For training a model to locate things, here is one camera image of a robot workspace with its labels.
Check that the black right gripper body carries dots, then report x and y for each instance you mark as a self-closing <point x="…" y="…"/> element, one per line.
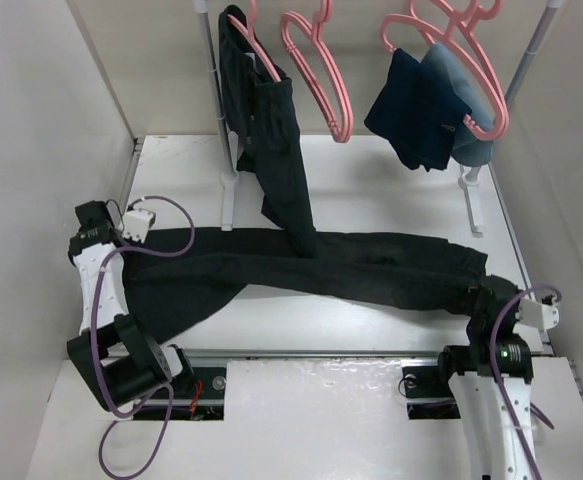
<point x="472" y="323"/>

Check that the black trousers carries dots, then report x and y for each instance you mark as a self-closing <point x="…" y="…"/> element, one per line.
<point x="408" y="272"/>
<point x="261" y="112"/>

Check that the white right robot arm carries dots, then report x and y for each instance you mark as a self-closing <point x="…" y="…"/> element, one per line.
<point x="490" y="378"/>

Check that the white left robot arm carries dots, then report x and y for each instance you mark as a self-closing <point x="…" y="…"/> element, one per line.
<point x="114" y="353"/>

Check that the pink hanger holding navy trousers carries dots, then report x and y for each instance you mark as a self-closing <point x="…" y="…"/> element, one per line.
<point x="444" y="63"/>

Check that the navy blue trousers on hanger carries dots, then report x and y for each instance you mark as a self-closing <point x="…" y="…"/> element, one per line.
<point x="417" y="113"/>

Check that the black trousers on hanger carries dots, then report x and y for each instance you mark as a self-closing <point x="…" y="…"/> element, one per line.
<point x="261" y="112"/>

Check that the pink hanger holding black trousers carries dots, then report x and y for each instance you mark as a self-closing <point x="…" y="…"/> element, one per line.
<point x="247" y="31"/>

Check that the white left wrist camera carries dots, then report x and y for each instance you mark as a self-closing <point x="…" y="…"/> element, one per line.
<point x="136" y="224"/>

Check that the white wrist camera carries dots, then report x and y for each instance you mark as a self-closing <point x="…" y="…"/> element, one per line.
<point x="136" y="224"/>
<point x="542" y="315"/>

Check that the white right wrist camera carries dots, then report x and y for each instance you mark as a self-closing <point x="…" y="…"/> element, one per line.
<point x="542" y="315"/>

